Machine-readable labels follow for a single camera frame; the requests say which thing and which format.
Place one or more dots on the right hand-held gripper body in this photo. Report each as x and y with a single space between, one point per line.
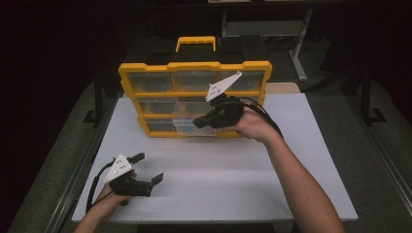
230 111

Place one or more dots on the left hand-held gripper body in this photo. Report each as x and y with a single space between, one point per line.
119 167

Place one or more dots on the clear plastic drawer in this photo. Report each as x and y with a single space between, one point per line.
184 106

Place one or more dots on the yellow organizer case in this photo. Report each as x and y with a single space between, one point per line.
194 66

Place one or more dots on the person's right hand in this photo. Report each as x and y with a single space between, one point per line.
256 124

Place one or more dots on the person's left hand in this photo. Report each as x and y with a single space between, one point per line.
116 198

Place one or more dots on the grid of transparent drawers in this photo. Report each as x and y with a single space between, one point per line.
152 82

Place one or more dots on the black metal stand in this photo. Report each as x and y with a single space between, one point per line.
366 97
98 97

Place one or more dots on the grey metal desk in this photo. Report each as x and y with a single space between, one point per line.
259 28

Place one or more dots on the aluminium table rail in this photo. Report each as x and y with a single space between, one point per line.
388 161
68 194

